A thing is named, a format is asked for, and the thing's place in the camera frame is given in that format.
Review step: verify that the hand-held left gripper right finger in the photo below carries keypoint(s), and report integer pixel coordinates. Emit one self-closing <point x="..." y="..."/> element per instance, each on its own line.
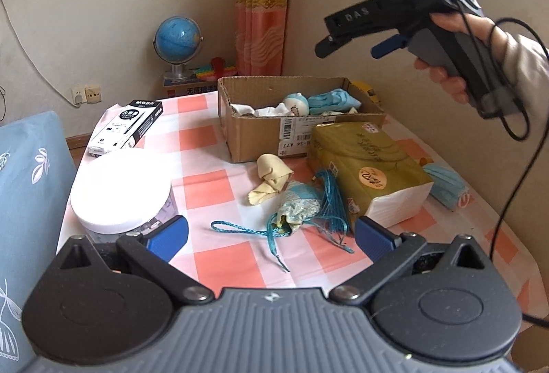
<point x="372" y="239"/>

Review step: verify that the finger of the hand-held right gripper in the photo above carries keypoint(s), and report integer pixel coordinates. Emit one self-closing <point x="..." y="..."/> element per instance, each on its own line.
<point x="356" y="18"/>
<point x="388" y="45"/>

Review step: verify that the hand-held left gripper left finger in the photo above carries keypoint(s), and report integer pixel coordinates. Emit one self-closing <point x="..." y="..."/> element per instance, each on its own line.
<point x="168" y="236"/>

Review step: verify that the blue face mask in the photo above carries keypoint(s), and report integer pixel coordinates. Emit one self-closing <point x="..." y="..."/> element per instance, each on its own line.
<point x="448" y="184"/>
<point x="334" y="99"/>

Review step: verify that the blue sachet with teal tassel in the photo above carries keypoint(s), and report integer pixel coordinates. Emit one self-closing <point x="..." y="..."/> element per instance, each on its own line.
<point x="300" y="199"/>

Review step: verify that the white cloth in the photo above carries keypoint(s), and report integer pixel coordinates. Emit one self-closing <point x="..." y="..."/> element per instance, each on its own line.
<point x="266" y="111"/>

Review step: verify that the brown cardboard box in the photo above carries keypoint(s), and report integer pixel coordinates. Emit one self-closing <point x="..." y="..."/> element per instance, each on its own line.
<point x="253" y="133"/>

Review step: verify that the person's right forearm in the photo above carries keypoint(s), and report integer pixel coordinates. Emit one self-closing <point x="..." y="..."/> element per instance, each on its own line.
<point x="529" y="77"/>

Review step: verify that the person's right hand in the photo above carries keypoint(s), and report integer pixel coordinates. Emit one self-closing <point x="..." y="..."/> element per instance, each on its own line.
<point x="469" y="27"/>

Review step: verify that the yellow toy car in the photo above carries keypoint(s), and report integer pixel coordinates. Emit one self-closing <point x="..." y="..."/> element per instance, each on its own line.
<point x="369" y="92"/>

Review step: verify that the pink checkered tablecloth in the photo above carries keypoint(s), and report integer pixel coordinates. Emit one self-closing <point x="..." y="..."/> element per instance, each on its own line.
<point x="227" y="265"/>

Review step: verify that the clear jar with white lid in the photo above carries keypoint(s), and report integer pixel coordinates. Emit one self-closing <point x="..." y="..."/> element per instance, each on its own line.
<point x="120" y="188"/>

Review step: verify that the olive green tissue pack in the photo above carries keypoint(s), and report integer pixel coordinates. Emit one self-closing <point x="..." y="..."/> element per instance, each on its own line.
<point x="369" y="158"/>

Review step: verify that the black and white pen box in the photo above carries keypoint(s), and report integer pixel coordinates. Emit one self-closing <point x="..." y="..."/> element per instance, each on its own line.
<point x="128" y="126"/>

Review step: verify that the cream cloth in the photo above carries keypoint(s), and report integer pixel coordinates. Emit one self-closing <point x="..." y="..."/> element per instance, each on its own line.
<point x="270" y="173"/>

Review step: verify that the blue printed cushion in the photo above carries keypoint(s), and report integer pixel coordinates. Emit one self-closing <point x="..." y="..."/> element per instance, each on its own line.
<point x="30" y="205"/>

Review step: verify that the colourful toy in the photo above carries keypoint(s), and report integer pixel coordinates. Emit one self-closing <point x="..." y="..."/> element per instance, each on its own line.
<point x="218" y="70"/>

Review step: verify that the box under globe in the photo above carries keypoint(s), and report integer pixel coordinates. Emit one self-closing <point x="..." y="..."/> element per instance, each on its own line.
<point x="188" y="89"/>

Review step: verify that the blue globe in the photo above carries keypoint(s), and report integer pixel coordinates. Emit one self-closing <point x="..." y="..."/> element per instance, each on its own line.
<point x="178" y="38"/>

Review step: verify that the wall outlets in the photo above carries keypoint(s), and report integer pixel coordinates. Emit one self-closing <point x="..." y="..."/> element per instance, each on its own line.
<point x="88" y="95"/>

